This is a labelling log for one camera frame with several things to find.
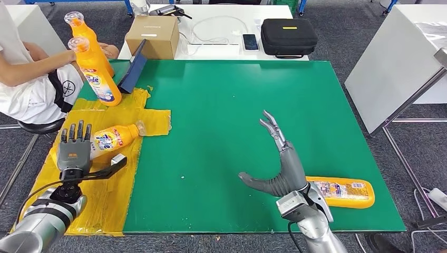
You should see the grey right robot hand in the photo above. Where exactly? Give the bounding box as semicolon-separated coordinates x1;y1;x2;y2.
238;110;309;199

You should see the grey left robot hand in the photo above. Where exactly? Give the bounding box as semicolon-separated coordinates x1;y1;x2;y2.
56;120;93;180

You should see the orange detergent bottle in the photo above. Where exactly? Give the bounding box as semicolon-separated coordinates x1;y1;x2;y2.
67;36;123;107
90;120;148;161
305;176;376;209
64;11;115;77

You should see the clear plastic bottle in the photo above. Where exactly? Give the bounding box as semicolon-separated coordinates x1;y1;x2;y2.
130;0;151;16

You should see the yellow taped sheet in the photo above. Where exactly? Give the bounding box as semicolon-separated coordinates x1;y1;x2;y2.
9;87;172;237

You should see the person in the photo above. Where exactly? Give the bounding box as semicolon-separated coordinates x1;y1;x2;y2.
0;0;120;125

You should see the green table mat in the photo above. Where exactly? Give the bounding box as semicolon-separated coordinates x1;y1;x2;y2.
77;60;407;234

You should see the dark blue folded case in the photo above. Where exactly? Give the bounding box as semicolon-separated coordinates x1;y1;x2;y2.
116;39;149;95

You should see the person's hand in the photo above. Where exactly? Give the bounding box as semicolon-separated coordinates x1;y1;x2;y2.
99;43;120;60

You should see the black base foot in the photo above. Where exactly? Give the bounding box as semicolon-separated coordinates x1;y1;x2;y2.
365;233;406;253

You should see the white cabinet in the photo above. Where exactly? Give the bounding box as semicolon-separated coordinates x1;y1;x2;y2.
7;4;69;59

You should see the black zip carrying case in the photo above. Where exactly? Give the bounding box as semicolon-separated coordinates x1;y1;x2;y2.
260;18;318;60

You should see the black smartphone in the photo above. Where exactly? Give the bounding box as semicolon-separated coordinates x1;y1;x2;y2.
242;33;260;52

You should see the brown cardboard box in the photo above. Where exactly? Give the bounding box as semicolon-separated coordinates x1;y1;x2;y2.
125;15;180;61

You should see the white side table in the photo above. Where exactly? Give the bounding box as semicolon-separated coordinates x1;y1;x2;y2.
344;4;447;229

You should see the white power strip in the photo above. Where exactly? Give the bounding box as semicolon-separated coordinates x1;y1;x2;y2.
428;188;447;213

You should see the white desk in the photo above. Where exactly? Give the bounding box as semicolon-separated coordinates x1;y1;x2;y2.
118;3;310;63

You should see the green plastic crate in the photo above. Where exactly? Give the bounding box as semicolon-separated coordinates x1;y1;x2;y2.
273;0;300;15

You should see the black handheld device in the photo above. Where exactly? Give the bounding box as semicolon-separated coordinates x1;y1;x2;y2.
149;4;193;20

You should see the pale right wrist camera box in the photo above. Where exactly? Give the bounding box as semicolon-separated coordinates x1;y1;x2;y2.
276;190;310;221

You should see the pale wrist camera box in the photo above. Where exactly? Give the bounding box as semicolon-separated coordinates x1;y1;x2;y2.
79;153;128;182
276;190;310;221

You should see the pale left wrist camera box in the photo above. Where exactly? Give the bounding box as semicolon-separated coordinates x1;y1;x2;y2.
79;153;128;182

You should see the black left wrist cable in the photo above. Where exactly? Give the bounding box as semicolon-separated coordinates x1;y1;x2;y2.
15;176;92;226

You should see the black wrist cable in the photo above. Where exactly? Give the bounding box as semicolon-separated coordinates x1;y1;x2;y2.
15;176;92;226
287;220;297;253

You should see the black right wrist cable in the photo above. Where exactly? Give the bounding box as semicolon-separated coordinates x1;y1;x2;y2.
287;220;297;253

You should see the white floor cable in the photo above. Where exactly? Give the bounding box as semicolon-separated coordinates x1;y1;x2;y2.
410;188;447;253

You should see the white looped cable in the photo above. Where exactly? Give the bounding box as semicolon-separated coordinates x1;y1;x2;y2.
179;15;250;46

